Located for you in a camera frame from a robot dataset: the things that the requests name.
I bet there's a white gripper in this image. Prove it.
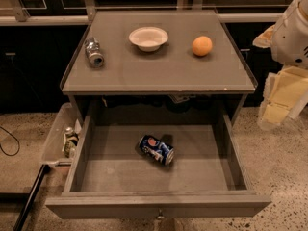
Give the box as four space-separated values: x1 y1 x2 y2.
252 0 308 130

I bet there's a blue pepsi can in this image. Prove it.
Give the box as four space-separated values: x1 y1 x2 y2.
139 135 174 166

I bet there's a grey cabinet counter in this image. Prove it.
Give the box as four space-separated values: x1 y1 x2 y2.
59 10 259 127

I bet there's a silver can on counter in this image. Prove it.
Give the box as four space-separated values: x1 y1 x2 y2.
84 37 104 68

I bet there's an open grey top drawer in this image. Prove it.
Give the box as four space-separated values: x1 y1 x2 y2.
45 115 271 219

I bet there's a green can in bin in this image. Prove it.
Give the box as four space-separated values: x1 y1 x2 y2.
62 127 79 158

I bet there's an orange fruit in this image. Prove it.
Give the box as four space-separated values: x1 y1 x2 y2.
192 36 213 57

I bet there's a white paper bowl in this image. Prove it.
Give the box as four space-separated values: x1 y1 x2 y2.
129 27 168 52

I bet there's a clear plastic bin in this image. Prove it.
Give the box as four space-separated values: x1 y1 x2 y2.
40 103 81 167

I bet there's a black bar on floor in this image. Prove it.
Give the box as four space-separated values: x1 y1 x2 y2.
13 165 50 231

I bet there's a metal drawer handle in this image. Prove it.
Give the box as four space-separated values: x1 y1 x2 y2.
155 209 165 220

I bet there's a grey railing frame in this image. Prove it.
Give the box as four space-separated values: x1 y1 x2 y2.
1 0 293 24

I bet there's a black cable on floor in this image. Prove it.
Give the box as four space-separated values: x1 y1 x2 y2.
0 125 21 157

